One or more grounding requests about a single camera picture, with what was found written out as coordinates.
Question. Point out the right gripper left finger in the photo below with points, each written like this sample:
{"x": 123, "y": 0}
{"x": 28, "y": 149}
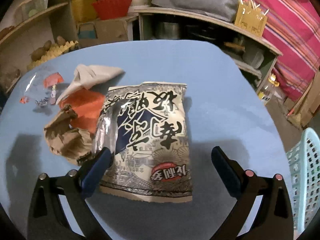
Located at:
{"x": 47, "y": 219}

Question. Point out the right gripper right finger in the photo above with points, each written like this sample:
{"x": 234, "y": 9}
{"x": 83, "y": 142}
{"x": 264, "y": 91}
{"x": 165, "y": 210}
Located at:
{"x": 274, "y": 218}

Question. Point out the orange cloth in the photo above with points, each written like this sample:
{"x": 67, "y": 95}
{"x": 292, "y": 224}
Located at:
{"x": 87, "y": 104}

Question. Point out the white blue snack bag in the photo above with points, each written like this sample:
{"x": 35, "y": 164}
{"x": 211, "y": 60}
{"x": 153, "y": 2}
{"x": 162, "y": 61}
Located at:
{"x": 144, "y": 128}

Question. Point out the clear red plastic wrapper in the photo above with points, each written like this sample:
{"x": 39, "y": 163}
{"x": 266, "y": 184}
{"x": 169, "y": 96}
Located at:
{"x": 42, "y": 89}

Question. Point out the grey white cloth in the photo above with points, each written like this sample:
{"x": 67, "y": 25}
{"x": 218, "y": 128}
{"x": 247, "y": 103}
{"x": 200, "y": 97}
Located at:
{"x": 88, "y": 76}

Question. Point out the light blue plastic basket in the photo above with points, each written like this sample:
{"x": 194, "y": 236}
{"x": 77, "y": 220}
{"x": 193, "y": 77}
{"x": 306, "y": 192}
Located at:
{"x": 303, "y": 161}

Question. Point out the blue table cloth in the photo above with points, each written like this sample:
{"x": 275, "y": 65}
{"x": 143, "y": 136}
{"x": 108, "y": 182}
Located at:
{"x": 222, "y": 110}

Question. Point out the plastic oil bottle on floor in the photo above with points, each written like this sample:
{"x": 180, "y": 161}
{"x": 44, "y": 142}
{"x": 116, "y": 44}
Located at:
{"x": 267, "y": 91}

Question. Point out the low wooden cabinet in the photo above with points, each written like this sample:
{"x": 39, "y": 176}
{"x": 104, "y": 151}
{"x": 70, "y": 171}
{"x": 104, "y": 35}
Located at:
{"x": 255, "y": 56}

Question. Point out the yellow egg tray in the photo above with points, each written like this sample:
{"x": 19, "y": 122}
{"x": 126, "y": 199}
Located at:
{"x": 44, "y": 54}

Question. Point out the cardboard box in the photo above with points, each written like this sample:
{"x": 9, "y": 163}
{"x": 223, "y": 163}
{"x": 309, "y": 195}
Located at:
{"x": 99, "y": 31}

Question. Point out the striped pink curtain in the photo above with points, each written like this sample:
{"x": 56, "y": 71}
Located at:
{"x": 293, "y": 27}

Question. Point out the yellow utensil holder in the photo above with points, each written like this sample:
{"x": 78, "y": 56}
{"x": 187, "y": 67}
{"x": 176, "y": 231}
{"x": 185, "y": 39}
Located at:
{"x": 251, "y": 17}

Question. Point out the wooden shelf unit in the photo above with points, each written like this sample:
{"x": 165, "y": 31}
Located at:
{"x": 18, "y": 41}

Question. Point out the clear plastic container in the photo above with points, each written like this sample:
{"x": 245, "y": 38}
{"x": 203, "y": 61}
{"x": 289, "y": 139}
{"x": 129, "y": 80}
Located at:
{"x": 28, "y": 9}

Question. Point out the red plastic bowl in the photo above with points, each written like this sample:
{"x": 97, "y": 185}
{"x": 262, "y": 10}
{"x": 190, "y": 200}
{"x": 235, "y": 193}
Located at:
{"x": 111, "y": 9}

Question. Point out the yellow oil bottle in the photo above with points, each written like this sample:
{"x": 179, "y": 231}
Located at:
{"x": 83, "y": 10}

